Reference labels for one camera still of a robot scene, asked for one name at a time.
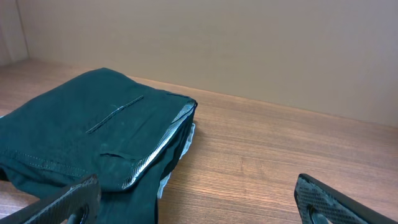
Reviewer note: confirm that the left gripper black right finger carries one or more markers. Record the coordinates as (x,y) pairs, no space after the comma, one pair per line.
(318,203)

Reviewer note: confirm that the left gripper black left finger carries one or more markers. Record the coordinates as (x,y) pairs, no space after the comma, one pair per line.
(75,203)

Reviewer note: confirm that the folded dark green garment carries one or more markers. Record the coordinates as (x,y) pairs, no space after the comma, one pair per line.
(101,122)

